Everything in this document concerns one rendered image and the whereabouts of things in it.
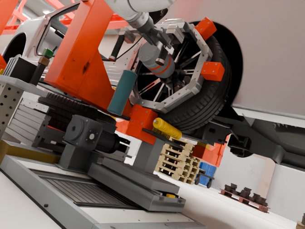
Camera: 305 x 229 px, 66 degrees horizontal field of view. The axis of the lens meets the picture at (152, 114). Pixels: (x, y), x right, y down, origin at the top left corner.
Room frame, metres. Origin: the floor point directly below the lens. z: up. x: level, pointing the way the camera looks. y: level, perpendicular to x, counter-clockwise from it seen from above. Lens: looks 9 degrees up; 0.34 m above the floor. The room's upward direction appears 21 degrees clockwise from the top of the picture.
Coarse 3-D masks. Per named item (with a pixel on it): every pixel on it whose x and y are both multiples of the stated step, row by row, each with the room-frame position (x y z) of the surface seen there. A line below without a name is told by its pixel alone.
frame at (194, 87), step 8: (192, 24) 1.25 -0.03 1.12; (144, 40) 1.45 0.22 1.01; (200, 40) 1.19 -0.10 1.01; (136, 48) 1.47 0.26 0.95; (200, 48) 1.18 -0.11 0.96; (208, 48) 1.15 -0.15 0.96; (136, 56) 1.47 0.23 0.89; (200, 56) 1.17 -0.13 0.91; (208, 56) 1.17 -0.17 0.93; (128, 64) 1.48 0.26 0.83; (136, 64) 1.50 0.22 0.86; (200, 64) 1.18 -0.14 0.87; (200, 72) 1.15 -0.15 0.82; (192, 80) 1.16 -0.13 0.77; (200, 80) 1.19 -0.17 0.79; (184, 88) 1.19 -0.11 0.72; (192, 88) 1.16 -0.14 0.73; (200, 88) 1.19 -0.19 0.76; (136, 96) 1.43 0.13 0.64; (176, 96) 1.20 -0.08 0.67; (184, 96) 1.22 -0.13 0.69; (144, 104) 1.32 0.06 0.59; (152, 104) 1.29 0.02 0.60; (160, 104) 1.25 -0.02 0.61; (168, 104) 1.22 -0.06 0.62; (176, 104) 1.24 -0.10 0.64; (160, 112) 1.30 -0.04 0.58
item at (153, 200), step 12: (96, 168) 1.45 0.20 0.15; (108, 168) 1.49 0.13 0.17; (108, 180) 1.37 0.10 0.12; (120, 180) 1.32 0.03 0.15; (132, 180) 1.36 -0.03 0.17; (120, 192) 1.30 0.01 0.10; (132, 192) 1.26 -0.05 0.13; (144, 192) 1.21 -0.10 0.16; (156, 192) 1.26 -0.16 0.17; (168, 192) 1.44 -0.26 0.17; (144, 204) 1.20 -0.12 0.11; (156, 204) 1.22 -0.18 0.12; (168, 204) 1.31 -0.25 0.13; (180, 204) 1.41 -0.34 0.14
